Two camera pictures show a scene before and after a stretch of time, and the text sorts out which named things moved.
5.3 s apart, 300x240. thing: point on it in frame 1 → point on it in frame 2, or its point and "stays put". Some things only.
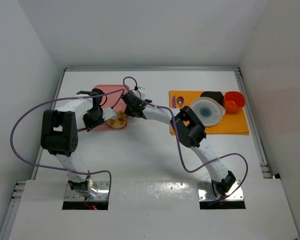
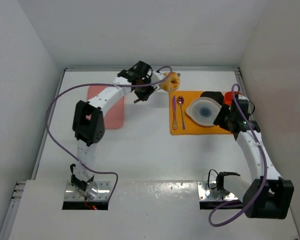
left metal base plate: [102, 188] stays put
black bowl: [216, 95] stays put
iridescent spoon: [180, 100] stays put
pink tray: [114, 107] stays put
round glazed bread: [117, 122] → [171, 83]
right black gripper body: [129, 100] → [220, 116]
